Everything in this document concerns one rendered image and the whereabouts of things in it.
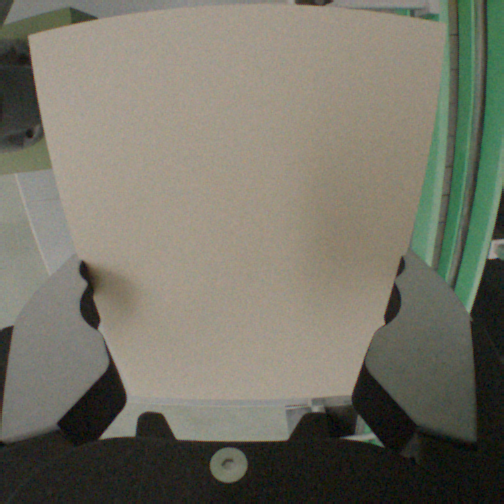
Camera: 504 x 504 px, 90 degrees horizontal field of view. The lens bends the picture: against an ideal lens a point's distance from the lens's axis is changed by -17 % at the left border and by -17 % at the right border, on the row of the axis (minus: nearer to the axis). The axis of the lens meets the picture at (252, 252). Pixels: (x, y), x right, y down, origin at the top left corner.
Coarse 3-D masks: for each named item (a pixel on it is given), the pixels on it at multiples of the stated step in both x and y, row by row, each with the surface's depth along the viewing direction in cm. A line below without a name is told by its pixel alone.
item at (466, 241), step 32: (480, 0) 20; (480, 32) 22; (480, 64) 23; (480, 96) 25; (480, 128) 26; (480, 160) 27; (480, 192) 28; (448, 224) 35; (480, 224) 29; (448, 256) 36; (480, 256) 29
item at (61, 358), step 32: (64, 288) 9; (32, 320) 7; (64, 320) 8; (96, 320) 9; (32, 352) 6; (64, 352) 7; (96, 352) 7; (32, 384) 6; (64, 384) 6; (96, 384) 6; (32, 416) 5; (64, 416) 5; (96, 416) 6
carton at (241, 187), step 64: (64, 64) 7; (128, 64) 7; (192, 64) 7; (256, 64) 7; (320, 64) 7; (384, 64) 7; (64, 128) 8; (128, 128) 8; (192, 128) 8; (256, 128) 8; (320, 128) 8; (384, 128) 8; (64, 192) 9; (128, 192) 9; (192, 192) 9; (256, 192) 9; (320, 192) 9; (384, 192) 9; (128, 256) 10; (192, 256) 10; (256, 256) 10; (320, 256) 10; (384, 256) 10; (128, 320) 12; (192, 320) 12; (256, 320) 12; (320, 320) 12; (128, 384) 14; (192, 384) 14; (256, 384) 14; (320, 384) 14
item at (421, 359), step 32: (416, 256) 10; (416, 288) 9; (448, 288) 9; (384, 320) 10; (416, 320) 7; (448, 320) 7; (384, 352) 7; (416, 352) 6; (448, 352) 6; (384, 384) 6; (416, 384) 6; (448, 384) 6; (384, 416) 6; (416, 416) 5; (448, 416) 5
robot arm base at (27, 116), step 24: (0, 48) 25; (24, 48) 28; (0, 72) 25; (24, 72) 27; (0, 96) 25; (24, 96) 28; (0, 120) 26; (24, 120) 30; (0, 144) 29; (24, 144) 33
